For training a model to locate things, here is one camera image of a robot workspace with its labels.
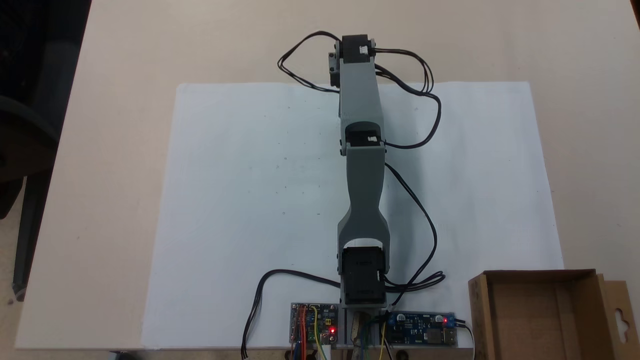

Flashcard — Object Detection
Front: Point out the black power cable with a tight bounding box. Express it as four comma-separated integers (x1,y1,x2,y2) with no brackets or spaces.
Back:
241,269,342,360

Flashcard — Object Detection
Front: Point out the orange jumper wire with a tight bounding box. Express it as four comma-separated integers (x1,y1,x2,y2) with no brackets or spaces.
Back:
295,306,307,360

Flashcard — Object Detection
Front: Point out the green circuit board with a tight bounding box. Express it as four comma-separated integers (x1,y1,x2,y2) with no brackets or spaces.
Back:
290,302,340,347

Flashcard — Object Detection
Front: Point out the blue circuit board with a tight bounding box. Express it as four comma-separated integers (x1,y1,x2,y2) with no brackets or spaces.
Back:
386,311,459,347

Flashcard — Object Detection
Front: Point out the black chair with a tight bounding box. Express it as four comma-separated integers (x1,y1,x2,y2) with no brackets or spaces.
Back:
0,0,93,303

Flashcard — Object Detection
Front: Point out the yellow jumper wire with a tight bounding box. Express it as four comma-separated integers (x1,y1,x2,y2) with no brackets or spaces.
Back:
309,306,328,360

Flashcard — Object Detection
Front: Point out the white paper sheet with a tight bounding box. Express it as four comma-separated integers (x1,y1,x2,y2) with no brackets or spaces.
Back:
141,81,566,350

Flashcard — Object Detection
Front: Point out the black servo cable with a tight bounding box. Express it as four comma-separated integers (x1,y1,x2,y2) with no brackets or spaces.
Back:
277,31,344,94
372,47,442,150
382,162,447,307

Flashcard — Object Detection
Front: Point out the brown cardboard box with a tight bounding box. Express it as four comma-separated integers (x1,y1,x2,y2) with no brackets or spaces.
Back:
468,269,640,360

